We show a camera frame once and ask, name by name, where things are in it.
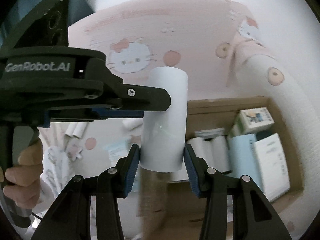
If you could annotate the brown cardboard box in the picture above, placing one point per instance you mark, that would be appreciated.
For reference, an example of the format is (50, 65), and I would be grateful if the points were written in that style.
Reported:
(173, 211)

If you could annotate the person's left hand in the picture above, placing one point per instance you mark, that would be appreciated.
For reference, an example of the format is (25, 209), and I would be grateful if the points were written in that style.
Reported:
(25, 177)

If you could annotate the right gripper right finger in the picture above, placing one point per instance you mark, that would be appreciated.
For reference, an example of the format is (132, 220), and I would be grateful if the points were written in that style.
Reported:
(253, 215)

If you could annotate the light blue flat box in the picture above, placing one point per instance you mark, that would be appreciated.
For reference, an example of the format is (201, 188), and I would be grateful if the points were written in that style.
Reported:
(242, 158)

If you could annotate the cartoon printed white box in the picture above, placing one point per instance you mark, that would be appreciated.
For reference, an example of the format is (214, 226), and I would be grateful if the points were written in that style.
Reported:
(253, 120)

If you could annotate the white paper tube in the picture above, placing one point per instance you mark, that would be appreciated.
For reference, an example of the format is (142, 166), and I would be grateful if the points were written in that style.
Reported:
(79, 129)

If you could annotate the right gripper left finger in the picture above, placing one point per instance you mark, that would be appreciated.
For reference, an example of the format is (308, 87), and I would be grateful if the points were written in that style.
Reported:
(69, 215)

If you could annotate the white booklet box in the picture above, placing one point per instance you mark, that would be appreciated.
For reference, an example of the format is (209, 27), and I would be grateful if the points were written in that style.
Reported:
(273, 167)

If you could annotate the white roll in box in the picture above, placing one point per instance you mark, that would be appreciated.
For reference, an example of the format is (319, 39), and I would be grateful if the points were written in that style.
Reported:
(220, 154)
(202, 149)

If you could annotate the blue white tissue packet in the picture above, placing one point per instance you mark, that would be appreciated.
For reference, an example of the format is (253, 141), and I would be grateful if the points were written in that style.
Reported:
(117, 150)

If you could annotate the pink Hello Kitty blanket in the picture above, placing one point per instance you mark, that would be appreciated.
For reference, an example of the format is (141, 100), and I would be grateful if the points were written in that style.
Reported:
(218, 44)

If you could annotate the white paper roll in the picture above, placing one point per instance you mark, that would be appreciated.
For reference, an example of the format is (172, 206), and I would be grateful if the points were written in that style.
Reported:
(163, 133)

